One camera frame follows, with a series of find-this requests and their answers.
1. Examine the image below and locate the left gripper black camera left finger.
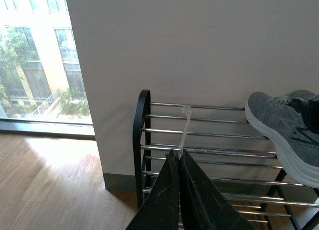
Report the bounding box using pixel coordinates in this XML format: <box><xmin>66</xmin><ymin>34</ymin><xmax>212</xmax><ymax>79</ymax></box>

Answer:
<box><xmin>127</xmin><ymin>150</ymin><xmax>179</xmax><ymax>230</ymax></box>

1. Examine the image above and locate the left gripper black camera right finger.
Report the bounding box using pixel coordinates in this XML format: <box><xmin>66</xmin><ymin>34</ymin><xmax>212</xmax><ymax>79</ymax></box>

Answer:
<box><xmin>179</xmin><ymin>151</ymin><xmax>255</xmax><ymax>230</ymax></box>

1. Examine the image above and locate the grey sneaker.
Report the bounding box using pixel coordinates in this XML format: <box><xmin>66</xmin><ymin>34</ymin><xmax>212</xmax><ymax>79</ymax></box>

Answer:
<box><xmin>245</xmin><ymin>90</ymin><xmax>319</xmax><ymax>188</ymax></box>

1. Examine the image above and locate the black metal shoe rack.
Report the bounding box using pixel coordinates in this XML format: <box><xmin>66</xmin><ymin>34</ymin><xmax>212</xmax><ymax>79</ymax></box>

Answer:
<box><xmin>133</xmin><ymin>90</ymin><xmax>319</xmax><ymax>230</ymax></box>

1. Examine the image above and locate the clear plastic hook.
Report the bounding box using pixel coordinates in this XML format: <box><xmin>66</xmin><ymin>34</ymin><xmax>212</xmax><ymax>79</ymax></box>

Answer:
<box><xmin>179</xmin><ymin>106</ymin><xmax>192</xmax><ymax>156</ymax></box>

